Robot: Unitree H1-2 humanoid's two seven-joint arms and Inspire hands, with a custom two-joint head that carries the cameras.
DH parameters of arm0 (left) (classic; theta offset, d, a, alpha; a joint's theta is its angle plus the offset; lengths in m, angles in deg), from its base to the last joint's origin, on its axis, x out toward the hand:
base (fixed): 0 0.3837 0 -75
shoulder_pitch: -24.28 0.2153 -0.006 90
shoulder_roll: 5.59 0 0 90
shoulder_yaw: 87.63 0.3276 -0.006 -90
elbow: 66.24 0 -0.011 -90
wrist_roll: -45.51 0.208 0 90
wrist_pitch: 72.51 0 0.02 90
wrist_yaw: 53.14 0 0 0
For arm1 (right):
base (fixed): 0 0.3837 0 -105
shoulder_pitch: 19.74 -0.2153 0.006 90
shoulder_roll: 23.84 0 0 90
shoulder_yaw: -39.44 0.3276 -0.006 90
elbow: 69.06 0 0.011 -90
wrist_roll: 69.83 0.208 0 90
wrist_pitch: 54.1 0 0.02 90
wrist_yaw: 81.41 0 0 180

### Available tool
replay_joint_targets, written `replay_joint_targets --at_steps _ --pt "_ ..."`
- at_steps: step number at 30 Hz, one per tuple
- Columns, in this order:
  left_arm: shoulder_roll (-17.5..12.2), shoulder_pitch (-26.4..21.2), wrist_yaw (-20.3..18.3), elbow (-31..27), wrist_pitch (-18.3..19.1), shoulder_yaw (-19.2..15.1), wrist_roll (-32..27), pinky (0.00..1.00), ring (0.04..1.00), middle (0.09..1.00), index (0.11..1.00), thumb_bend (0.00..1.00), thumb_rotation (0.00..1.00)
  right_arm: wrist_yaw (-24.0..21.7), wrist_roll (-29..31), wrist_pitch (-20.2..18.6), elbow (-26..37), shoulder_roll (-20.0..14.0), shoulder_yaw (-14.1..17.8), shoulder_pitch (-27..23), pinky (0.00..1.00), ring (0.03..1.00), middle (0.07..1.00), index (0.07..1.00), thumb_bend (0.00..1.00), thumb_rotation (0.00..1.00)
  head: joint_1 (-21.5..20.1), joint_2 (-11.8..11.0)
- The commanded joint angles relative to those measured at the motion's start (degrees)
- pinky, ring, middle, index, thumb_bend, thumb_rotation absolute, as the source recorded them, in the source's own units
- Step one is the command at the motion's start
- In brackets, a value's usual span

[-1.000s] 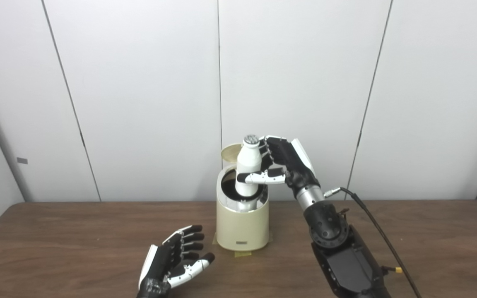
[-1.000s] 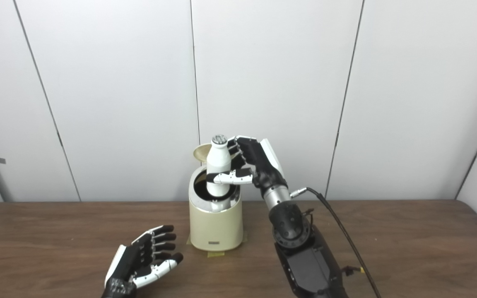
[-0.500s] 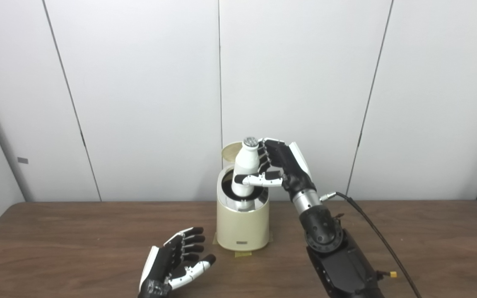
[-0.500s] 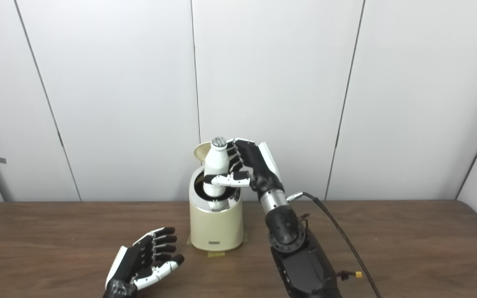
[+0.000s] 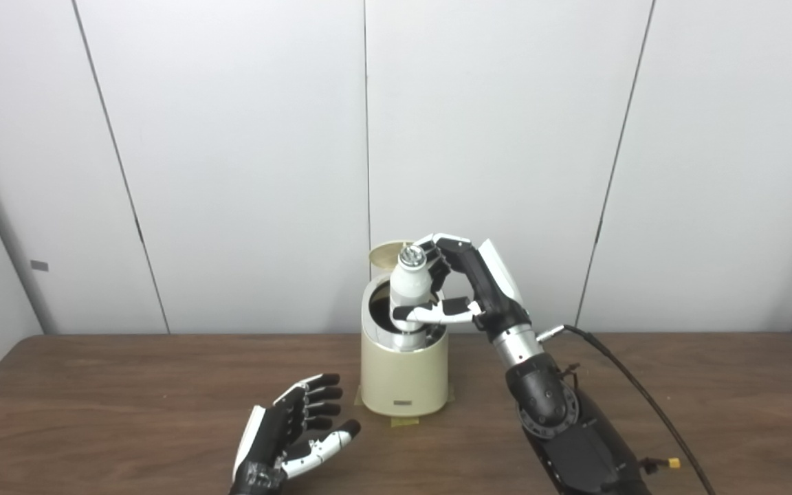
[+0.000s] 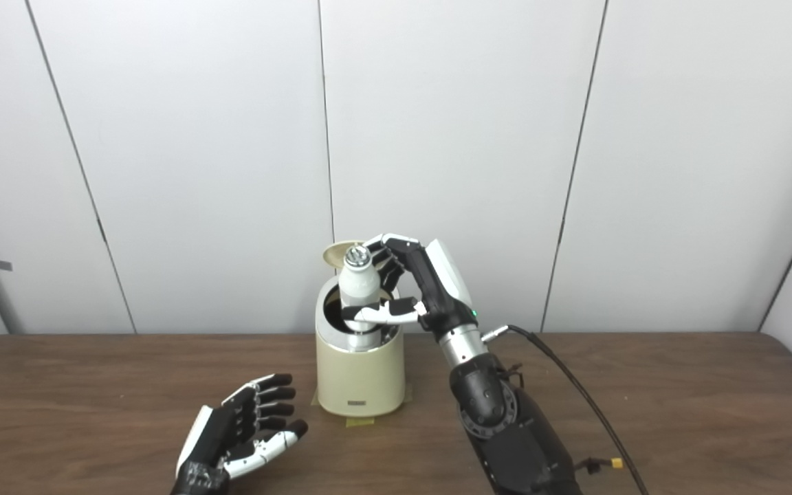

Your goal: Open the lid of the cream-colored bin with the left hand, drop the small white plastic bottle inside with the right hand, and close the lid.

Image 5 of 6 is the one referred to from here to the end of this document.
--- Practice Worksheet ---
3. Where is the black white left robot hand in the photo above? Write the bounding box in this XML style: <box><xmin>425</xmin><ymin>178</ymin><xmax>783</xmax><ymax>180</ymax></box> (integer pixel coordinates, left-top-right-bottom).
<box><xmin>229</xmin><ymin>373</ymin><xmax>362</xmax><ymax>495</ymax></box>

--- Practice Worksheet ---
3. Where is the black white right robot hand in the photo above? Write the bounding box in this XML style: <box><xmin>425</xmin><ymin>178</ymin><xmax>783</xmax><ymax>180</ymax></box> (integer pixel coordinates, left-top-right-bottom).
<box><xmin>393</xmin><ymin>234</ymin><xmax>531</xmax><ymax>341</ymax></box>

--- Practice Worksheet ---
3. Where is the small white plastic bottle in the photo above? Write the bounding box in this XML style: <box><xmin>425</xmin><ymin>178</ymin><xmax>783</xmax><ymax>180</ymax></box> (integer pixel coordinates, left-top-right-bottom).
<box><xmin>389</xmin><ymin>244</ymin><xmax>438</xmax><ymax>350</ymax></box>

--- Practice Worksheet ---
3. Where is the cream round bin lid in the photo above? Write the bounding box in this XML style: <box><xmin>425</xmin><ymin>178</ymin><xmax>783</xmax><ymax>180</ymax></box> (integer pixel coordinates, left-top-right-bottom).
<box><xmin>368</xmin><ymin>240</ymin><xmax>416</xmax><ymax>270</ymax></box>

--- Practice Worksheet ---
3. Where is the cream-colored bin body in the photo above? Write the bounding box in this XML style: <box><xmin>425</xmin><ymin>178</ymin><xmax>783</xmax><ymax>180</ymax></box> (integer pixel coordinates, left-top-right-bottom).
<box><xmin>360</xmin><ymin>272</ymin><xmax>450</xmax><ymax>417</ymax></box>

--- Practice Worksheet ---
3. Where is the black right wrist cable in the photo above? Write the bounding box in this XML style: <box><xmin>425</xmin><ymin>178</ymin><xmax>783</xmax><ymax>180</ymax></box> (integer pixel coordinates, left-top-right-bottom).
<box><xmin>537</xmin><ymin>324</ymin><xmax>716</xmax><ymax>495</ymax></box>

